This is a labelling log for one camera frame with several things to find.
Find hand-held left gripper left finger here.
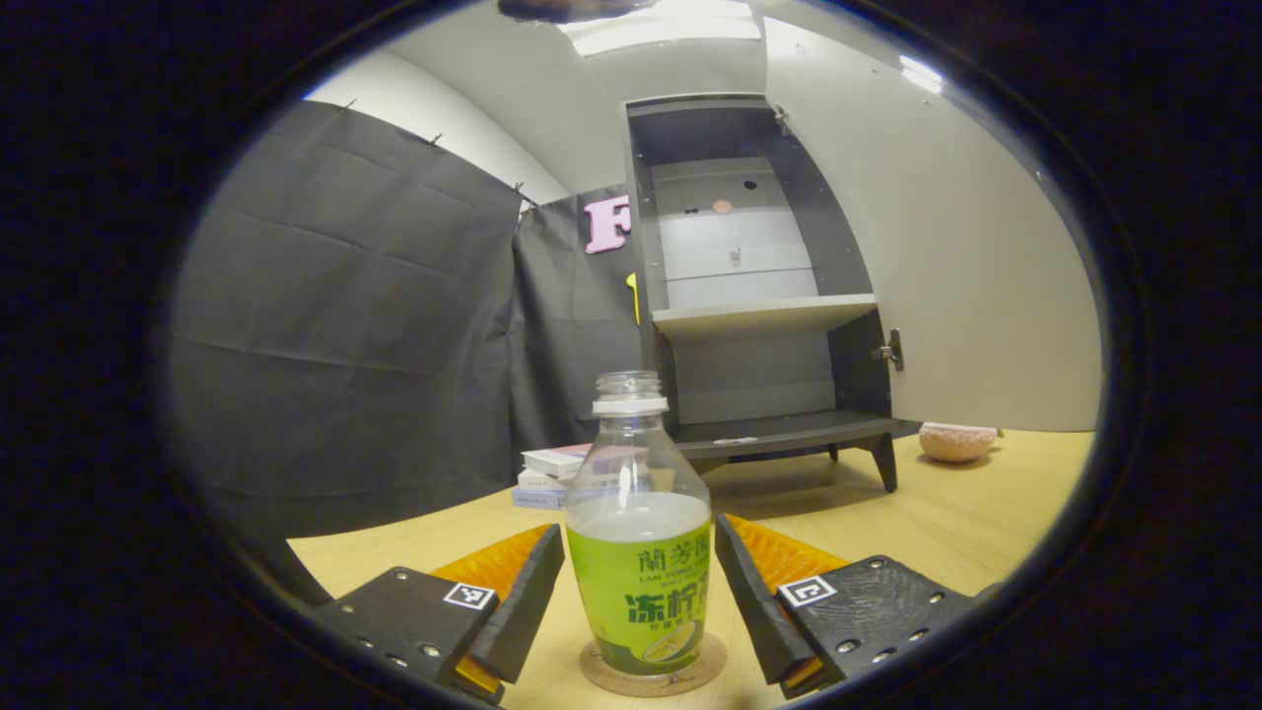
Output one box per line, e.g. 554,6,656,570
315,523,566,703

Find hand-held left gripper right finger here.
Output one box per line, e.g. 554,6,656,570
715,513,987,699

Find round cork coaster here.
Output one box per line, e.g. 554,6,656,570
579,631,729,698

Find clear bottle green label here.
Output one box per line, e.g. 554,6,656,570
564,371,713,677

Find dark grey cabinet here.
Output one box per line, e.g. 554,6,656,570
623,94,923,494

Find white cabinet shelf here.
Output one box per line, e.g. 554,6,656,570
651,294,878,341

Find pink plush toy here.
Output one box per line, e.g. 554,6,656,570
919,422,999,464

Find black backdrop cloth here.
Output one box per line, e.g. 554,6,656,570
168,99,657,583

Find ceiling light panel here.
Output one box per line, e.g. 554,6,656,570
899,54,945,95
557,0,765,55

